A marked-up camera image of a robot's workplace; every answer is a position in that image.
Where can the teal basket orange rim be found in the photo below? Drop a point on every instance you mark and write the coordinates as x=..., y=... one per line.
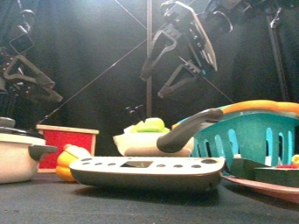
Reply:
x=253, y=134

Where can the dark green sushi roll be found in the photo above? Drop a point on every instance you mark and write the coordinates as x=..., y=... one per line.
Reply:
x=245, y=168
x=278, y=176

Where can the yellow toy pepper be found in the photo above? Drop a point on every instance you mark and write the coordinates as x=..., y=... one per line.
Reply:
x=67, y=163

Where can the thin diagonal brace rod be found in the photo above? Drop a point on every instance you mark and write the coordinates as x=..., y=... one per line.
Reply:
x=218, y=89
x=98, y=77

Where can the pink plate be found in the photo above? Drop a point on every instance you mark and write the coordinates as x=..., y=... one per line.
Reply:
x=269, y=188

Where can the grey pot lid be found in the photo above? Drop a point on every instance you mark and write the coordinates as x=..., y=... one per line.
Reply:
x=15, y=129

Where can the green toy lettuce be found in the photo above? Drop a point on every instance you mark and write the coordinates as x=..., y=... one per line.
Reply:
x=150, y=125

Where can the red wooden box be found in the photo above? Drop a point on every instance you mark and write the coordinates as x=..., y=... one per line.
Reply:
x=65, y=140

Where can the yellow toy piece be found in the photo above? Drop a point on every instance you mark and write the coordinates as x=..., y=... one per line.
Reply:
x=296, y=160

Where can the vertical metal frame pole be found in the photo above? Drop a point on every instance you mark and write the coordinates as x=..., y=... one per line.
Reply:
x=149, y=96

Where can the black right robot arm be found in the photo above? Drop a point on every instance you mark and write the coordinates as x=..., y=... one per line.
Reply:
x=238, y=11

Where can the white toy pot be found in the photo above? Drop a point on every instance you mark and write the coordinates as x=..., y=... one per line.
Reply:
x=18, y=159

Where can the red toy topping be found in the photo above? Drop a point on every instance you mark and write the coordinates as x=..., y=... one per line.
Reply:
x=288, y=166

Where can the small black clip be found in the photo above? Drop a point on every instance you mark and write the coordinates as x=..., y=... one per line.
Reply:
x=134, y=110

